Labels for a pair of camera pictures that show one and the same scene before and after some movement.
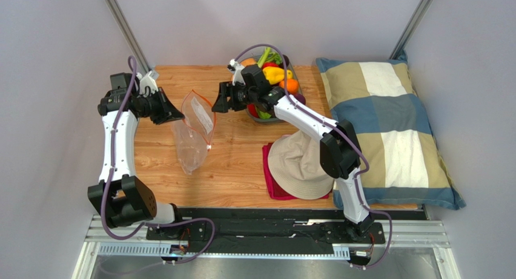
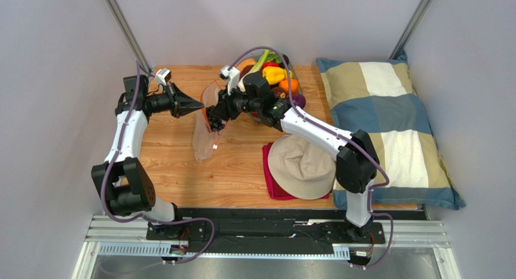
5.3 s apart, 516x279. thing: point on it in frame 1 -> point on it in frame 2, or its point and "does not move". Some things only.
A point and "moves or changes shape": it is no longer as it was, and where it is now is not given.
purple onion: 300,98 does not move
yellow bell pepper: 275,74 does not move
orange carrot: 248,61 does not move
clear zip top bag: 192,135 moves or changes shape
